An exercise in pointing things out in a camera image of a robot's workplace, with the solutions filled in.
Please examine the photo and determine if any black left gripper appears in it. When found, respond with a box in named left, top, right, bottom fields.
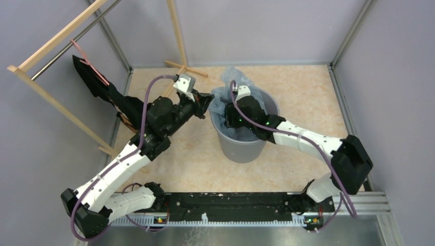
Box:
left=165, top=88, right=215, bottom=136

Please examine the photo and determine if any light blue plastic trash bag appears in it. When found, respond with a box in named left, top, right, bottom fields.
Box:
left=208, top=66, right=272, bottom=142

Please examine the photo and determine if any grey plastic trash bin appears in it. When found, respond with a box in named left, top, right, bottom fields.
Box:
left=208, top=88, right=280, bottom=163

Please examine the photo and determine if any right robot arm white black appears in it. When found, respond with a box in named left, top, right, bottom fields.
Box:
left=224, top=96, right=373, bottom=217

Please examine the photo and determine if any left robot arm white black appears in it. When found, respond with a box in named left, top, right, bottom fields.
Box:
left=61, top=91, right=214, bottom=241

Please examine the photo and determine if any black cloth garment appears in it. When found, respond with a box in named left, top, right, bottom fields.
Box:
left=72, top=55, right=144, bottom=133

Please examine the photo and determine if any pink clothes hanger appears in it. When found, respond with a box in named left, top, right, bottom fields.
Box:
left=70, top=39, right=109, bottom=86

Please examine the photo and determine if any metal rack rod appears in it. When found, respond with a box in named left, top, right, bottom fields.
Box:
left=31, top=0, right=120, bottom=80

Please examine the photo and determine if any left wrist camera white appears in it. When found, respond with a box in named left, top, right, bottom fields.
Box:
left=173, top=73, right=196, bottom=101

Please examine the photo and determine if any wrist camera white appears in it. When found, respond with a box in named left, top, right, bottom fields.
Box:
left=235, top=86, right=251, bottom=101
left=173, top=73, right=196, bottom=101

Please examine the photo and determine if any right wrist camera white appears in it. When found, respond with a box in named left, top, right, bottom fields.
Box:
left=235, top=86, right=251, bottom=101

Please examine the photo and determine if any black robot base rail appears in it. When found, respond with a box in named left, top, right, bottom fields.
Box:
left=143, top=182, right=327, bottom=228

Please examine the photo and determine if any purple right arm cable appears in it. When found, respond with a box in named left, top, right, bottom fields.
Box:
left=229, top=80, right=358, bottom=233

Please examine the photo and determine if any wooden clothes rack frame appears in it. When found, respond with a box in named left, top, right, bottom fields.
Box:
left=7, top=0, right=209, bottom=157

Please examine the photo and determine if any aluminium corner frame post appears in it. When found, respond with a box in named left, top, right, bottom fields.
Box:
left=330, top=0, right=377, bottom=70

